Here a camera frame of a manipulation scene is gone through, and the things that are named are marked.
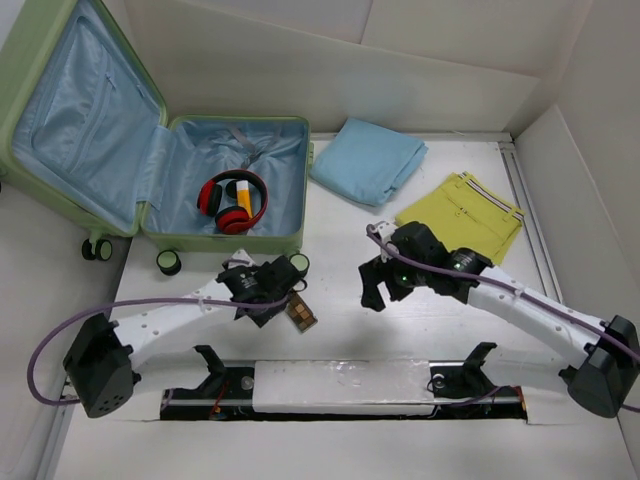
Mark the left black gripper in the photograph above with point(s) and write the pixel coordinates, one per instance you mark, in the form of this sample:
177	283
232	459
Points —
268	314

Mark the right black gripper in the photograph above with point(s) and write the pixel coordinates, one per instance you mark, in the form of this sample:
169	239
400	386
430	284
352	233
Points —
373	273

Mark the brown eyeshadow palette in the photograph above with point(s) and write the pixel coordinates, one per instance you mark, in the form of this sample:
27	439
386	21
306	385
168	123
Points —
300	314

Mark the red black headphones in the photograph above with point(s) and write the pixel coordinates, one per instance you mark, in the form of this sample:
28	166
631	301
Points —
230	219

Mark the orange sunscreen tube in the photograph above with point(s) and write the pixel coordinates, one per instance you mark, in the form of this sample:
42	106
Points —
243	196

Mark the yellow shorts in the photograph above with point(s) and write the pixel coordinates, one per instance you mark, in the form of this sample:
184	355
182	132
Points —
461	212

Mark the light blue cloth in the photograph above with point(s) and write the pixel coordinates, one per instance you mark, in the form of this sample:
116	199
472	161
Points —
367	163

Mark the green hard-shell suitcase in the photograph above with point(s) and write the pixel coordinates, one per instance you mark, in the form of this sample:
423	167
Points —
86	132

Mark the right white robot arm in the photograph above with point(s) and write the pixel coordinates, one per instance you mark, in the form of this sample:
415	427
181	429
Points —
594	361

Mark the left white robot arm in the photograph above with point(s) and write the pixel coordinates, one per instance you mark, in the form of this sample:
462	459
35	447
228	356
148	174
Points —
167	348

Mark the white foam block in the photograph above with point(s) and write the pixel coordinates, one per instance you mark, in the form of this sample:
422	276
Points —
379	388

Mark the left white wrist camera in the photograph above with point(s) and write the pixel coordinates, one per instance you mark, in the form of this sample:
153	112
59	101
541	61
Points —
239	261

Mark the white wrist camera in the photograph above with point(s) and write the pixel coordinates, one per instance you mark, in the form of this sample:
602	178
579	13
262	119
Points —
383	231
239	261

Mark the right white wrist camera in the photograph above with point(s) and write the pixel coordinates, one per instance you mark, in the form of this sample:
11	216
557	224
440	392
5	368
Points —
383	231

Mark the metal base rail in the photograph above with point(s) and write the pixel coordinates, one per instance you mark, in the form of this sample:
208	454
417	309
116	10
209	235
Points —
460	392

